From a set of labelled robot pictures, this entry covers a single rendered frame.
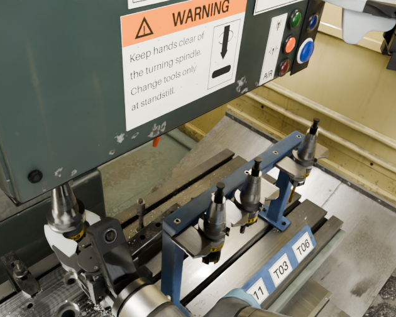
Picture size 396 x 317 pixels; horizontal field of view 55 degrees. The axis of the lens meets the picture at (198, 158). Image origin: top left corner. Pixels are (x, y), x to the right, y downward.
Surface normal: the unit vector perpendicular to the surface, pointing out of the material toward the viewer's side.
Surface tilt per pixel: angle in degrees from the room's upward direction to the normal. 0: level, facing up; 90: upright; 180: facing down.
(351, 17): 90
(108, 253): 60
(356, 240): 24
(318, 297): 7
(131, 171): 0
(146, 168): 0
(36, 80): 90
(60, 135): 90
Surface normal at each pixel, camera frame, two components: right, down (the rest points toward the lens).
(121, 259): 0.63, 0.04
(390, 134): -0.70, 0.41
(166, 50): 0.71, 0.49
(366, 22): -0.30, 0.59
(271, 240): 0.07, -0.77
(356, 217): -0.21, -0.54
